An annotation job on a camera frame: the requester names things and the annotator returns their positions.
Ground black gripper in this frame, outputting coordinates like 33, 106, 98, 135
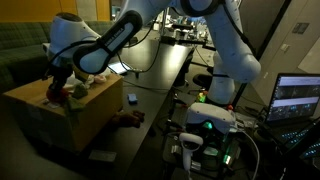
49, 65, 74, 97

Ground red plush rose green leaves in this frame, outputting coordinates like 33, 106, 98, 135
41, 83, 90, 129

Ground white pink plush toy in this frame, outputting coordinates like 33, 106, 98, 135
93, 68, 113, 85

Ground blue sponge block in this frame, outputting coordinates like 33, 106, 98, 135
127, 93, 139, 105

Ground brown plush toy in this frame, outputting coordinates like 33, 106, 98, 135
108, 109, 146, 130

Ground dark grey block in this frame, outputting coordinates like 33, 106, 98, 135
88, 149, 118, 164

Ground large cardboard box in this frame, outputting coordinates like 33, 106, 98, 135
2, 73, 124, 154

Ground green plaid sofa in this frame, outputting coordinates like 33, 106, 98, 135
0, 21, 114, 94

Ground lit tablet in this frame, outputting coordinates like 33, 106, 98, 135
108, 61, 134, 75

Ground black equipment bar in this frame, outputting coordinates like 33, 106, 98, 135
159, 23, 209, 46

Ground white VR controller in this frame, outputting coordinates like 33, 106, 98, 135
178, 132, 204, 174

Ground small green yellow object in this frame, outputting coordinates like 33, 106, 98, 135
196, 90, 210, 104

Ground white VR headset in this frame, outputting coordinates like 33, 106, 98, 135
184, 102, 237, 135

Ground black device green lights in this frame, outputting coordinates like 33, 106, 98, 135
162, 124, 243, 179

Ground open black laptop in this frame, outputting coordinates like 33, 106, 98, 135
264, 72, 320, 161

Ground white wall switch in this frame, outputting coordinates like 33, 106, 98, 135
280, 42, 291, 53

